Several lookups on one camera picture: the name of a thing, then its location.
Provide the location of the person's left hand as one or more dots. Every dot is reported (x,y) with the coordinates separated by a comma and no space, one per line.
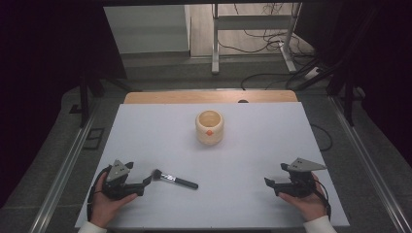
(105,205)

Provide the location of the white power strip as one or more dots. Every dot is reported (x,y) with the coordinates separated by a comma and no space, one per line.
(312,73)

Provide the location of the cream ceramic cup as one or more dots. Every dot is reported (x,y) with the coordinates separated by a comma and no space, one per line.
(209,129)

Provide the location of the person's right hand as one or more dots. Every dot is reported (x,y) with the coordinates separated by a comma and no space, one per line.
(306,204)

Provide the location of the black metal stand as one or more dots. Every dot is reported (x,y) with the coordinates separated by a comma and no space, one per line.
(85,97)
(348,97)

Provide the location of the silver floor rail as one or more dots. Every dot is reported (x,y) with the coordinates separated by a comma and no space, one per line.
(61,174)
(366,161)

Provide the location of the black rectangular frame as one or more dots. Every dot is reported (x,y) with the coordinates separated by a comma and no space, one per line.
(94,138)

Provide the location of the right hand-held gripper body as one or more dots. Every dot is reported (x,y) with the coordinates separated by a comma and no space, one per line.
(299,181)

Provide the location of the white metal stand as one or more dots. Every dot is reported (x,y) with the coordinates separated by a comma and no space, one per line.
(252,23)

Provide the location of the white panel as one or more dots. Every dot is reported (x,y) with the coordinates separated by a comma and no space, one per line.
(149,29)

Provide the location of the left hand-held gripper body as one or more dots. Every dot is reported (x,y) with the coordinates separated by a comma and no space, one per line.
(114,176)

